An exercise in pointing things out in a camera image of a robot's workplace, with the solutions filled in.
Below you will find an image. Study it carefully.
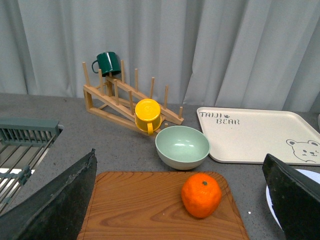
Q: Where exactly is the orange mandarin fruit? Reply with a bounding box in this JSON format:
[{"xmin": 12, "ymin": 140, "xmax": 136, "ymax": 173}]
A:
[{"xmin": 181, "ymin": 172, "xmax": 222, "ymax": 219}]

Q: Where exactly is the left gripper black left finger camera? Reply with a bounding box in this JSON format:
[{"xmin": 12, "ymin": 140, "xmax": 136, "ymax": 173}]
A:
[{"xmin": 0, "ymin": 149, "xmax": 97, "ymax": 240}]

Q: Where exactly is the dark green mug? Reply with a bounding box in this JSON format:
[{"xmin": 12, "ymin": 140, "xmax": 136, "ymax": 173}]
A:
[{"xmin": 91, "ymin": 51, "xmax": 121, "ymax": 77}]

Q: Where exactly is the yellow mug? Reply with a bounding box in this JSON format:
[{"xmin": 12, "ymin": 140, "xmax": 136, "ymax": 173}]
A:
[{"xmin": 134, "ymin": 98, "xmax": 162, "ymax": 136}]

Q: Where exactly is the white ridged plate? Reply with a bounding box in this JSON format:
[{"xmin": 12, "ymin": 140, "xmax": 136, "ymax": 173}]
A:
[{"xmin": 265, "ymin": 169, "xmax": 320, "ymax": 230}]

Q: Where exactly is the beige bear tray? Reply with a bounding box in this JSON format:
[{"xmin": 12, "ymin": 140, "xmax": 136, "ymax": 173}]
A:
[{"xmin": 196, "ymin": 107, "xmax": 320, "ymax": 166}]

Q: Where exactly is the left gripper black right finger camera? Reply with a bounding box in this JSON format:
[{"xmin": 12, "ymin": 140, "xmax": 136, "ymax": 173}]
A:
[{"xmin": 262, "ymin": 153, "xmax": 320, "ymax": 240}]

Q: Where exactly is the wooden dish rack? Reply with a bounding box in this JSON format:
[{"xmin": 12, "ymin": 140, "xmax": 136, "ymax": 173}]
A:
[{"xmin": 82, "ymin": 60, "xmax": 184, "ymax": 136}]

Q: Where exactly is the light green bowl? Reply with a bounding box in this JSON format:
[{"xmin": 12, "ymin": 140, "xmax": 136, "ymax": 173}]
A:
[{"xmin": 155, "ymin": 125, "xmax": 211, "ymax": 170}]

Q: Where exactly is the wooden cutting board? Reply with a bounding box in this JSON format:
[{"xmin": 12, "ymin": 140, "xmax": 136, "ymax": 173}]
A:
[{"xmin": 78, "ymin": 171, "xmax": 249, "ymax": 240}]

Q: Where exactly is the grey curtain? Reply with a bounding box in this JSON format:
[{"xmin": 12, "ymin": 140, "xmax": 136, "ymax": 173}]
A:
[{"xmin": 0, "ymin": 0, "xmax": 320, "ymax": 113}]

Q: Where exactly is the grey-green dish drainer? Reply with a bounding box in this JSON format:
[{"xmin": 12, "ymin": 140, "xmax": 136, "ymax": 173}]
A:
[{"xmin": 0, "ymin": 117, "xmax": 62, "ymax": 214}]

